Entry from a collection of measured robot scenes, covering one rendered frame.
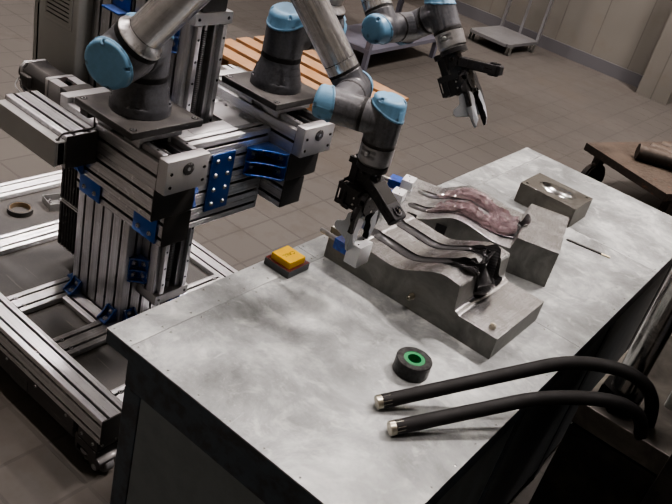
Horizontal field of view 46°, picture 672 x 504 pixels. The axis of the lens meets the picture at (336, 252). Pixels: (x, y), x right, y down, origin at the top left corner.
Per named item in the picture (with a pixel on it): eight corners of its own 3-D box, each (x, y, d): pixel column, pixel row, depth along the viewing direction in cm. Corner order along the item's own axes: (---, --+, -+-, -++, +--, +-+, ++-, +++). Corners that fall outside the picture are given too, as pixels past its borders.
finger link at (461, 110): (459, 132, 207) (453, 99, 208) (479, 126, 204) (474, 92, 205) (454, 130, 204) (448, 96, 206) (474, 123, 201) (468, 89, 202)
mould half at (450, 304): (323, 255, 203) (335, 210, 196) (380, 229, 223) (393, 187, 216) (488, 359, 181) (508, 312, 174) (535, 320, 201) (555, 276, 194)
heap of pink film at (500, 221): (423, 213, 224) (431, 189, 220) (438, 192, 239) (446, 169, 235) (510, 247, 219) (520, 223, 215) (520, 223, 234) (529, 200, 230)
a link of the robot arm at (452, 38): (466, 28, 207) (455, 27, 200) (471, 45, 207) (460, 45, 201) (441, 38, 211) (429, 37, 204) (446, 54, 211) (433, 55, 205)
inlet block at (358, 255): (312, 242, 187) (317, 222, 184) (325, 236, 191) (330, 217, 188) (355, 268, 181) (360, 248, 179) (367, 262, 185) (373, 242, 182)
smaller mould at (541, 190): (513, 200, 262) (520, 181, 258) (532, 190, 273) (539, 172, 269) (567, 228, 253) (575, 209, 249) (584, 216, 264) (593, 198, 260)
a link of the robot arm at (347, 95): (320, 106, 178) (366, 121, 177) (306, 121, 168) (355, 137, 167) (328, 73, 174) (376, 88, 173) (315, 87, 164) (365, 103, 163)
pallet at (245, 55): (407, 115, 546) (412, 100, 540) (321, 132, 485) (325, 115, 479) (283, 48, 610) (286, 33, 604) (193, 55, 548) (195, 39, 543)
